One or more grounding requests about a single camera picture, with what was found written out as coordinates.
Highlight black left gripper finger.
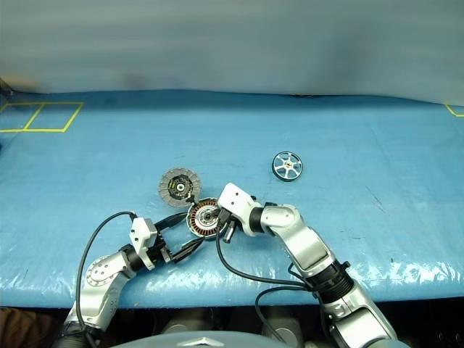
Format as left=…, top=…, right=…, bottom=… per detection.
left=155, top=212, right=190, bottom=236
left=172, top=237, right=205, bottom=263

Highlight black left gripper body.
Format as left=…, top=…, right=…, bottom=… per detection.
left=144, top=231, right=182, bottom=270

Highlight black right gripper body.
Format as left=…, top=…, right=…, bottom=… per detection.
left=216, top=206, right=241, bottom=244

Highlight grey motor housing with stator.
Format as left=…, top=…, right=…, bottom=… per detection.
left=186, top=197, right=224, bottom=240

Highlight round silver white object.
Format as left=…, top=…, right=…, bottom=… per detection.
left=158, top=165, right=202, bottom=210

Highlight black rotor wheel silver spokes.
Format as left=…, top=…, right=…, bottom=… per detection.
left=270, top=150, right=306, bottom=181

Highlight grey robot torso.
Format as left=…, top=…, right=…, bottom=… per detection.
left=119, top=332, right=287, bottom=348

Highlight brown object under table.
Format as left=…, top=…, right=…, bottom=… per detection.
left=0, top=307, right=66, bottom=348

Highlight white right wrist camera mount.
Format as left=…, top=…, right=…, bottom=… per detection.
left=217, top=183, right=262, bottom=235

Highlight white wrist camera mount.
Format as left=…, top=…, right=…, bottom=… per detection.
left=217, top=183, right=262, bottom=235
left=129, top=216, right=160, bottom=271

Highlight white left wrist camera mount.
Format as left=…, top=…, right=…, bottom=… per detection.
left=129, top=216, right=160, bottom=271

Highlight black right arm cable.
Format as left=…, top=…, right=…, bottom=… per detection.
left=215, top=210, right=323, bottom=344

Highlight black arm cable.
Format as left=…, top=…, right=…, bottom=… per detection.
left=215, top=210, right=323, bottom=344
left=74, top=211, right=137, bottom=348

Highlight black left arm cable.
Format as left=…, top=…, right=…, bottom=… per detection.
left=74, top=211, right=137, bottom=348

